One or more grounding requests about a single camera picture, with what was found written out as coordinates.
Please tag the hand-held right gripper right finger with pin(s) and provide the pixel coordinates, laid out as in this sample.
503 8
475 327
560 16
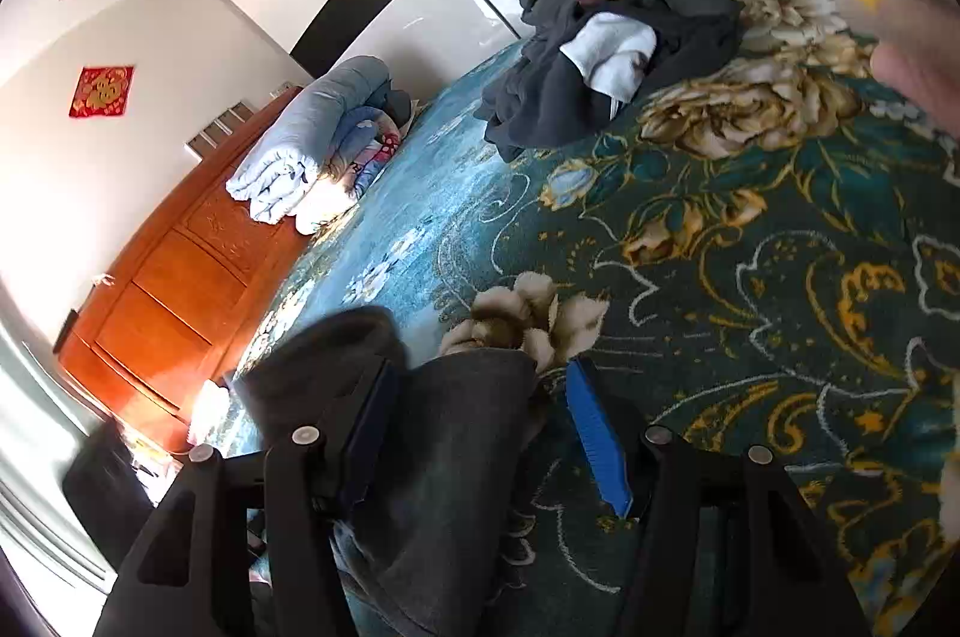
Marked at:
600 442

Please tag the red square wall decoration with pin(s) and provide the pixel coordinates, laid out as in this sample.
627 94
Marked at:
101 91

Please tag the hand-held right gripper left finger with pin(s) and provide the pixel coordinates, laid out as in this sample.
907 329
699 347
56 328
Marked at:
367 434

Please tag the blurred pale object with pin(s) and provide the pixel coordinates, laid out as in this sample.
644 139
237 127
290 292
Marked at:
892 7

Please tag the dark grey pants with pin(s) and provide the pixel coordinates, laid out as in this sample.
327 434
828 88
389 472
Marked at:
536 3

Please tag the folded floral quilt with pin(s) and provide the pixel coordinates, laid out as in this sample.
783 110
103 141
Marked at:
360 157

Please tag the dark object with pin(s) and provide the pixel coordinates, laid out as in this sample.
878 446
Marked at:
105 483

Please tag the pile of dark clothes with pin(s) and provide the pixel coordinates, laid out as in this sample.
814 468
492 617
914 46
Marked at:
540 90

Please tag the wooden headboard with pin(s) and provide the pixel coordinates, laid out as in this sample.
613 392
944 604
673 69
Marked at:
172 292

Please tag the grey knit sweater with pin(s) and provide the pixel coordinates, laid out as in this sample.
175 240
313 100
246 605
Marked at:
450 457

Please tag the white garment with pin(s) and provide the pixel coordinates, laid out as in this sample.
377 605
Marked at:
611 52

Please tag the folded light blue quilt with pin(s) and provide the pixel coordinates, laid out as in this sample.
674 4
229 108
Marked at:
300 142

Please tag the dark grey pillow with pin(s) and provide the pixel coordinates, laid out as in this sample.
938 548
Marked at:
394 106

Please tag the blue floral blanket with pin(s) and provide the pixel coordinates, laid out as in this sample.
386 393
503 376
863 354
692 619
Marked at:
712 232

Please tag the small wall picture frame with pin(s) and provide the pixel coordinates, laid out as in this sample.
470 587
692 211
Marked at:
193 146
244 108
211 133
229 120

